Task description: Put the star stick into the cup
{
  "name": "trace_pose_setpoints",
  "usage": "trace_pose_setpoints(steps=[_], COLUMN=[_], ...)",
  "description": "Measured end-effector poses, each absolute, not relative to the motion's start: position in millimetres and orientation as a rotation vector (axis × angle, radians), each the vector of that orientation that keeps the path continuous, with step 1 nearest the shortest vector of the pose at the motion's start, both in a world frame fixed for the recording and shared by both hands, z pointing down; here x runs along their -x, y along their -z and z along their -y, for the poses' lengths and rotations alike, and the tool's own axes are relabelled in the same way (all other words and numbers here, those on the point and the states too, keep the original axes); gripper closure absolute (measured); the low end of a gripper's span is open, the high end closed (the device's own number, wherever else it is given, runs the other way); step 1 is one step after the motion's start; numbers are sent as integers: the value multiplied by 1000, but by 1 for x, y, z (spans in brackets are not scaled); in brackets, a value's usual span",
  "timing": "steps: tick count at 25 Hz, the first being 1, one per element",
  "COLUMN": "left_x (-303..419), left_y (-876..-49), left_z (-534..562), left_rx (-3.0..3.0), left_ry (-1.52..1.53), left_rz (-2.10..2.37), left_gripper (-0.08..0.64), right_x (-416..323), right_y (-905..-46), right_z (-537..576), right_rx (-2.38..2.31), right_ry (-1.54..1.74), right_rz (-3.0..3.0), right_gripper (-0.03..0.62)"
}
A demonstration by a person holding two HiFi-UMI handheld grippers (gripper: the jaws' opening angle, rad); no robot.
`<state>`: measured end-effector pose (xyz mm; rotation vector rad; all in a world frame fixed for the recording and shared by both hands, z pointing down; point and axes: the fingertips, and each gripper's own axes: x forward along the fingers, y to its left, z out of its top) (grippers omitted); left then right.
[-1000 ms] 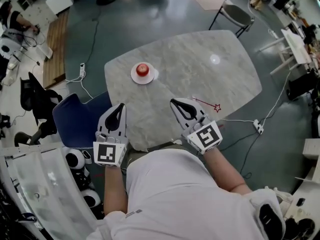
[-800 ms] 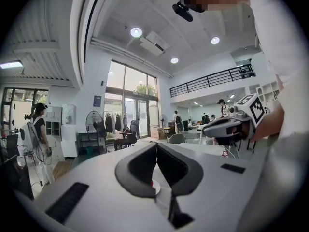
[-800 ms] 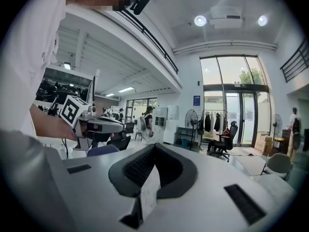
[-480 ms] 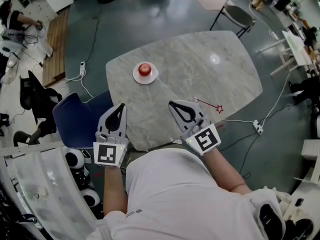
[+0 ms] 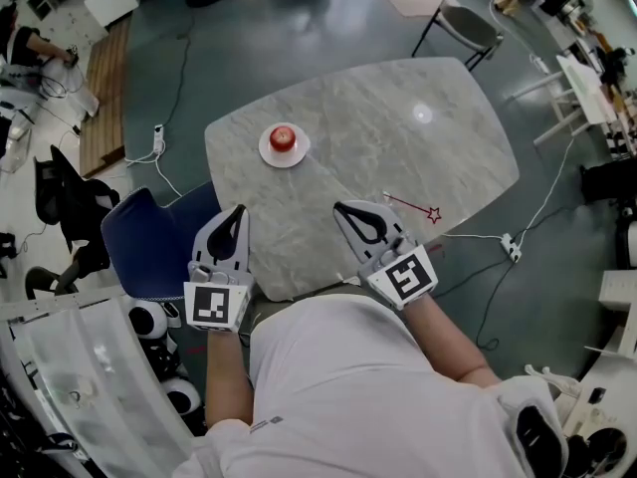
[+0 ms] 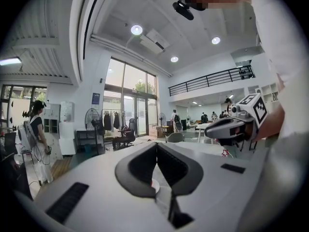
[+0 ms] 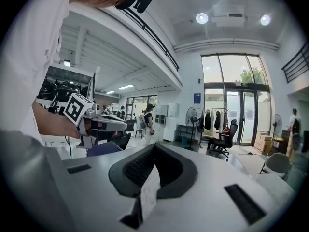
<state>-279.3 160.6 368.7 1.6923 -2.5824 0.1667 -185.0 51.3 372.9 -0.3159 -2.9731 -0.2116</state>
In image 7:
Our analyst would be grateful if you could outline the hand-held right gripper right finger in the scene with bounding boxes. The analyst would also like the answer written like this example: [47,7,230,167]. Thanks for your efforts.
[141,142,276,232]

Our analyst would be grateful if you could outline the person's white shirt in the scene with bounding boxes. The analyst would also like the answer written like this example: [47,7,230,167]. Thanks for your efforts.
[0,0,73,140]

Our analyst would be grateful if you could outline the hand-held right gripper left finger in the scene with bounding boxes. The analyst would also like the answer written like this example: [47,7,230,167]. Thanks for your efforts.
[62,142,157,232]

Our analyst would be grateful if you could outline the glass entrance door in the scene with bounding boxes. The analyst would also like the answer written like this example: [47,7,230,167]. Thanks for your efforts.
[200,54,271,147]

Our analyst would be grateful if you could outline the person's left forearm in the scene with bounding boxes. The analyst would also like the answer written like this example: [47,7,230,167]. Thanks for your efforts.
[31,100,82,140]

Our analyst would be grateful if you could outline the black balcony railing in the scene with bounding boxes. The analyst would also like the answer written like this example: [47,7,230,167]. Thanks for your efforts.
[281,41,309,84]
[125,7,180,73]

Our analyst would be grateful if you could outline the white wall lockers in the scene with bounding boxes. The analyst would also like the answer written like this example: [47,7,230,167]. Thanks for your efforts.
[154,102,181,118]

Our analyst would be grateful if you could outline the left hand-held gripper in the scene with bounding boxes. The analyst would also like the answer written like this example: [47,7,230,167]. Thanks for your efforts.
[63,93,128,150]

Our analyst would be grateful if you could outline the grey shell chair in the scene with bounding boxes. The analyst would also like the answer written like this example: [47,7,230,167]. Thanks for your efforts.
[261,152,292,180]

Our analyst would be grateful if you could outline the blue upholstered chair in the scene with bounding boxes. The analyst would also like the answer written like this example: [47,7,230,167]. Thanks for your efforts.
[86,141,124,158]

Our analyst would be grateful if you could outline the round ceiling light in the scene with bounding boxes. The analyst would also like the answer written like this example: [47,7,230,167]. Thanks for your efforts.
[260,14,272,26]
[196,12,209,25]

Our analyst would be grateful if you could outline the cardboard box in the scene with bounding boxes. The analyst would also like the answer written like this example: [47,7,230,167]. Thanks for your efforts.
[253,131,275,155]

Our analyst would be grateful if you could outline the black office chair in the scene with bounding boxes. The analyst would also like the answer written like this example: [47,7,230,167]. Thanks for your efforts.
[207,119,240,162]

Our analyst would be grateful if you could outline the white ceiling air conditioner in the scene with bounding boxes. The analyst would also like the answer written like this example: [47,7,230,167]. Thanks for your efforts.
[211,4,247,28]

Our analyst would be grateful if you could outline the clothes rack with garments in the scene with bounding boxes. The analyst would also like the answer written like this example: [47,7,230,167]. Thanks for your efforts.
[200,107,229,140]

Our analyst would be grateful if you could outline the black standing fan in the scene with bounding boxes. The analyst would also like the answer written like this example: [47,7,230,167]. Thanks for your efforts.
[185,107,199,150]
[271,113,283,140]

